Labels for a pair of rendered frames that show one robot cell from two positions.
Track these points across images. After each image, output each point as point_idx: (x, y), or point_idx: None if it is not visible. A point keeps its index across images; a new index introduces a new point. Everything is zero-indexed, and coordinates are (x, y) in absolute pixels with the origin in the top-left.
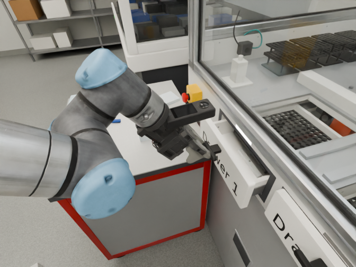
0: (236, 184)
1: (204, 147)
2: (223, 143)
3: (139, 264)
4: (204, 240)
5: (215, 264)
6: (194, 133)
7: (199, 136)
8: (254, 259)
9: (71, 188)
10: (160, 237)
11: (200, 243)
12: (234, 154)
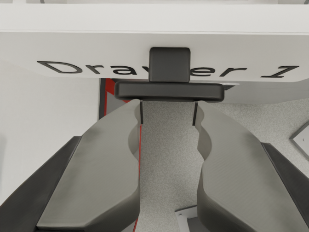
0: (295, 65)
1: (231, 142)
2: (182, 23)
3: (148, 183)
4: (150, 109)
5: (174, 108)
6: (136, 186)
7: (119, 122)
8: (242, 81)
9: None
10: (138, 160)
11: (151, 114)
12: (265, 6)
